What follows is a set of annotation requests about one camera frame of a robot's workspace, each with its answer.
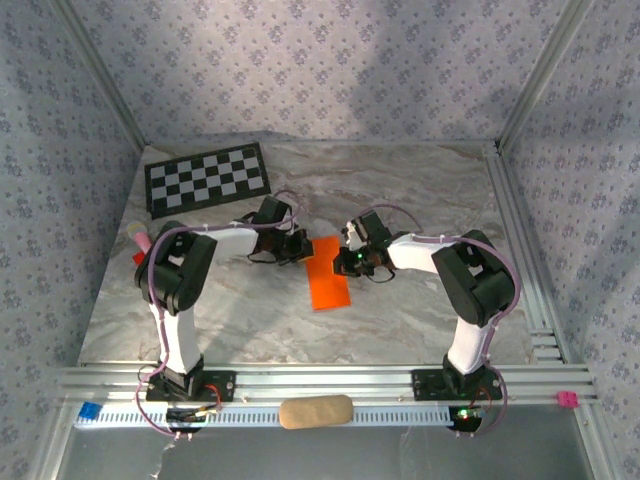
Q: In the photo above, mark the red block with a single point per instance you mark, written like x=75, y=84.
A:
x=139, y=258

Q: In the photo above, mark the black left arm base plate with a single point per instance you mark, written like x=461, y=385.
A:
x=220, y=387

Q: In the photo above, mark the aluminium frame post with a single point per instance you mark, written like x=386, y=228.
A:
x=102, y=75
x=542, y=75

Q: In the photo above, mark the black right controller board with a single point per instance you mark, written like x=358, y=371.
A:
x=465, y=417

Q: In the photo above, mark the black and white checkerboard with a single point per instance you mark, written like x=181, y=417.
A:
x=207, y=180

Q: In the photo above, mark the orange paper sheet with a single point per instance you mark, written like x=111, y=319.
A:
x=330, y=290

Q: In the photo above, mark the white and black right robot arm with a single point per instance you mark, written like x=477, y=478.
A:
x=467, y=350

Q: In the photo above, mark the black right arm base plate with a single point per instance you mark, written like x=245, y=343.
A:
x=430, y=385

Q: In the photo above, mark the tan cork oval pad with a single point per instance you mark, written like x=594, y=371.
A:
x=316, y=412

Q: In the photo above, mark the aluminium side rail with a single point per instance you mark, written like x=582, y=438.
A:
x=510, y=210

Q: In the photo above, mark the black controller board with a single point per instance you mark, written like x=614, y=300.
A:
x=465, y=417
x=185, y=415

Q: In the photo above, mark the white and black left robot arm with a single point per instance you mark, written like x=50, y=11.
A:
x=177, y=340

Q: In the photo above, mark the blue block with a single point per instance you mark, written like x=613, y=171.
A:
x=90, y=410

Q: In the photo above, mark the pink clip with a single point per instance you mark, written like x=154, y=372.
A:
x=568, y=399

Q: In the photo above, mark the long aluminium mounting rail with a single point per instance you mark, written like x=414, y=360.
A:
x=325, y=380

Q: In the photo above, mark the black left controller board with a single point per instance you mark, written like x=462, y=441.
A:
x=185, y=415

